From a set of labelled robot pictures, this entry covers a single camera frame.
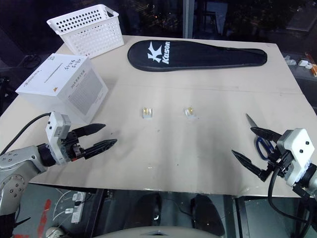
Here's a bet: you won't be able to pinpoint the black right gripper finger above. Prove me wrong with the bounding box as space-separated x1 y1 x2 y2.
231 149 264 179
250 127 282 145

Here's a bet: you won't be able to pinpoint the white cardboard box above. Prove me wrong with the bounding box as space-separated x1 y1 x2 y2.
15 53 109 124

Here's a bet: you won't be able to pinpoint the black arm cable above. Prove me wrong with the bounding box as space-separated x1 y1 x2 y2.
268 162 317 238
0 113 52 155

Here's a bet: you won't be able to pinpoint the black Kason racket bag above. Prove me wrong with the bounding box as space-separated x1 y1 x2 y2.
127 39 269 73

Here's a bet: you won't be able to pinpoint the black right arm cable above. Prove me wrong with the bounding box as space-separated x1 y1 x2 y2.
268 162 317 238

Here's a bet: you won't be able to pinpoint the blue handled scissors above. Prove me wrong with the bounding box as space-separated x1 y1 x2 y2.
245 113 276 160

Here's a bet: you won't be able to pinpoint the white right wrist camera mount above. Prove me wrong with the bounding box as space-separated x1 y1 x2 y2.
276 127 314 187

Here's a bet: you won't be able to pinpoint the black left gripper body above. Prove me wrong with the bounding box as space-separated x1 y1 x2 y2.
58 130 87 164

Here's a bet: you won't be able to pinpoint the white perforated plastic basket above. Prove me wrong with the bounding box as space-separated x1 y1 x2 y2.
46 5 125 60

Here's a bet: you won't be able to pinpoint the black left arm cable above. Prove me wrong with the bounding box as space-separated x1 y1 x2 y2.
0 113 52 155

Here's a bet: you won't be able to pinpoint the small white parts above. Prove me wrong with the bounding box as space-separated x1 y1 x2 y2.
298 59 314 69

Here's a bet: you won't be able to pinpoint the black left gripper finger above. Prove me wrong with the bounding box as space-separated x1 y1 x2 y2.
82 138 118 160
75 123 107 139

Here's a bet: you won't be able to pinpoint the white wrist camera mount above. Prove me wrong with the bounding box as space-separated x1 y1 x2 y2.
276 127 314 187
45 111 75 166

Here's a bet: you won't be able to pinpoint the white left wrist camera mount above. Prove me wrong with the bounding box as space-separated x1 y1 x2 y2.
45 111 75 166

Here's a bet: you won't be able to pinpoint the white power strip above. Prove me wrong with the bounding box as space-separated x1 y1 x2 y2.
70 192 87 224

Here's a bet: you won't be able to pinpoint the silver robot body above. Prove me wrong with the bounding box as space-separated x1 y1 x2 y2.
93 218 225 238

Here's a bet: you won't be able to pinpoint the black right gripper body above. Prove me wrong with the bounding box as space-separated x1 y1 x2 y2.
259 145 295 182

